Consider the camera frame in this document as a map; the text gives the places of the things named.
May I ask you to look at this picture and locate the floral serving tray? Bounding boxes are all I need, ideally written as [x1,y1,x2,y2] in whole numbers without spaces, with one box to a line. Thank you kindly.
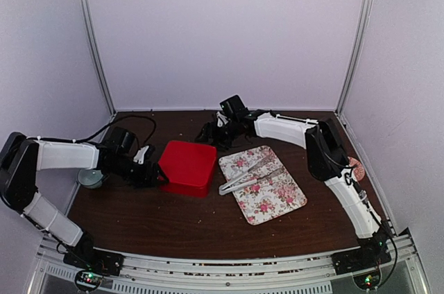
[219,146,307,225]

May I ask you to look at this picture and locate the left aluminium frame post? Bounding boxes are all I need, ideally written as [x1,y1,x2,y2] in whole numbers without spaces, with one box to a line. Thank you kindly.
[79,0,116,116]

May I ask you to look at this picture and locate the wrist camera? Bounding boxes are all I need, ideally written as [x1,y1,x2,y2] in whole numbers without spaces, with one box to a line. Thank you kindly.
[133,144,155,165]
[216,111,231,131]

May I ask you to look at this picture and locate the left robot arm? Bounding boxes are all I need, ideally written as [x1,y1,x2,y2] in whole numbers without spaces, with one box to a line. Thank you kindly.
[1,112,177,261]

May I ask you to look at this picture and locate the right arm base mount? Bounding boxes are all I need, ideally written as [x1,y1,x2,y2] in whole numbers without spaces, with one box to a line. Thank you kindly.
[331,248,392,292]

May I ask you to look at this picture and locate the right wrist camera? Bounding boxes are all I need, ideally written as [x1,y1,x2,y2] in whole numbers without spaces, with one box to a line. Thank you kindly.
[216,111,231,131]

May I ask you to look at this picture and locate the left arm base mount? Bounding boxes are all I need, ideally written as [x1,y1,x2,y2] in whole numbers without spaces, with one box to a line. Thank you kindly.
[63,248,124,292]

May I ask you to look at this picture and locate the aluminium frame post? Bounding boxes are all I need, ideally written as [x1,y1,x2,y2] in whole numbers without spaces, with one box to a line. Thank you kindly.
[79,0,116,116]
[335,0,374,116]

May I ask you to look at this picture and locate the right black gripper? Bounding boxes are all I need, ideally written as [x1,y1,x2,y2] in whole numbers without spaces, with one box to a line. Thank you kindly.
[195,120,239,153]

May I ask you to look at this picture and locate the pale green ceramic bowl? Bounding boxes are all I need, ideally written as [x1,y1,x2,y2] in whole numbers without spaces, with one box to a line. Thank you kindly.
[77,169,105,189]

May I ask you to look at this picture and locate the red patterned ceramic bowl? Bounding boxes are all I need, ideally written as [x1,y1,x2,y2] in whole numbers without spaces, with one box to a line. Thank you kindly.
[348,157,366,181]

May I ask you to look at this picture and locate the red box lid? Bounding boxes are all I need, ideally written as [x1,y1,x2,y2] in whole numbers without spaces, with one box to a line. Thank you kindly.
[159,140,217,174]

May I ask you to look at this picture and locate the black white kitchen tongs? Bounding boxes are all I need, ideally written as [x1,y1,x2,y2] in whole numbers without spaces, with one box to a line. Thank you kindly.
[219,156,282,196]

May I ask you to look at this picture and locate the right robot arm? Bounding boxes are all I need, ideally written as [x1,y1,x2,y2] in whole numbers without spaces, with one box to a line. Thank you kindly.
[195,95,393,268]

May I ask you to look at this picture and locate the front aluminium rail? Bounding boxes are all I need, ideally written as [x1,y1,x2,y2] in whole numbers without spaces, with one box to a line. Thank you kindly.
[34,234,417,294]

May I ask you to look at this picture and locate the right aluminium frame post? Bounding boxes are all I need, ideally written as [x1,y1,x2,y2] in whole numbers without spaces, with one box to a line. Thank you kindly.
[335,0,374,116]

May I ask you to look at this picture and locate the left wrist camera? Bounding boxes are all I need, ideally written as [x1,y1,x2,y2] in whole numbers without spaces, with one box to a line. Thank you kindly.
[133,144,155,165]

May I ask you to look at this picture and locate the red chocolate box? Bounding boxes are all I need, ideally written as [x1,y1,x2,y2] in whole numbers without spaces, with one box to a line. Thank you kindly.
[160,168,214,198]

